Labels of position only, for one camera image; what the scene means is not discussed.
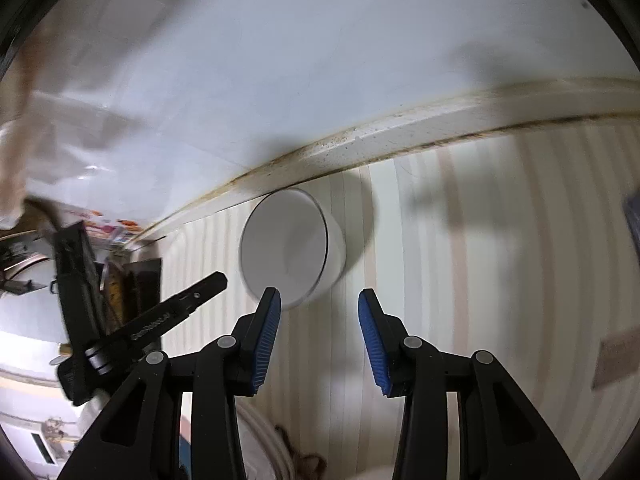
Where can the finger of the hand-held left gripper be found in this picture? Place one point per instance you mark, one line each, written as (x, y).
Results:
(77, 285)
(160, 317)

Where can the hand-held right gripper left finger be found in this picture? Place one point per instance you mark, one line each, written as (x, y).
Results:
(265, 340)

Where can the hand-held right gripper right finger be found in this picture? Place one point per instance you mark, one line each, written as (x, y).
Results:
(375, 340)

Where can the white bowl with blue rim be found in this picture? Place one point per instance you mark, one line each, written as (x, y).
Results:
(285, 245)

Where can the white bowl with floral print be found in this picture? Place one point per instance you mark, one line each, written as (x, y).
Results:
(260, 440)

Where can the striped tablecloth with cat print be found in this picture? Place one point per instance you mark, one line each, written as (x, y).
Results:
(475, 260)

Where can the clear plastic bag with orange food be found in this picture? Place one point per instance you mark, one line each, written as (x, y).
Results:
(50, 135)

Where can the small brown card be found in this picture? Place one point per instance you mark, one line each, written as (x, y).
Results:
(617, 360)

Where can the blue smartphone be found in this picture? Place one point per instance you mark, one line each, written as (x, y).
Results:
(634, 225)

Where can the colourful wall stickers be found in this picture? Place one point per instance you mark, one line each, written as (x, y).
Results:
(112, 227)

